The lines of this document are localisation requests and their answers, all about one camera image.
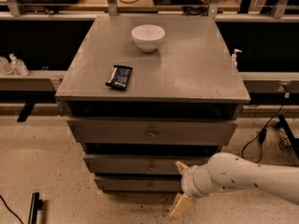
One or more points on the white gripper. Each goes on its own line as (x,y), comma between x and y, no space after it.
(187,182)

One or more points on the grey drawer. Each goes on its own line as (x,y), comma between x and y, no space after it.
(138,164)
(152,184)
(202,132)

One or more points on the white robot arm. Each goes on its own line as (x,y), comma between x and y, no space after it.
(226,172)

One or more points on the grey bottom drawer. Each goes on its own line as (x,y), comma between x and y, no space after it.
(152,184)

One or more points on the grey top drawer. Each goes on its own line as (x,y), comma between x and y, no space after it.
(202,132)

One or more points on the grey drawer cabinet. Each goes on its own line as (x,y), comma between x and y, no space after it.
(189,76)

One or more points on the black stand leg right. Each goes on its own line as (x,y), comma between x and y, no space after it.
(294,141)

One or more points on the small pump bottle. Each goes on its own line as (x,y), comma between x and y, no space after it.
(234,56)

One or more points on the black stand foot left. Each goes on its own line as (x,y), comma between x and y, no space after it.
(35,206)

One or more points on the white ceramic bowl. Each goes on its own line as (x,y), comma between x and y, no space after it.
(148,37)

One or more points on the clear plastic bottle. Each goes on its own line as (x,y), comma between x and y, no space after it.
(5,66)
(18,66)

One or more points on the black bracket leg left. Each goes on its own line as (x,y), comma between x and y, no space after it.
(26,111)

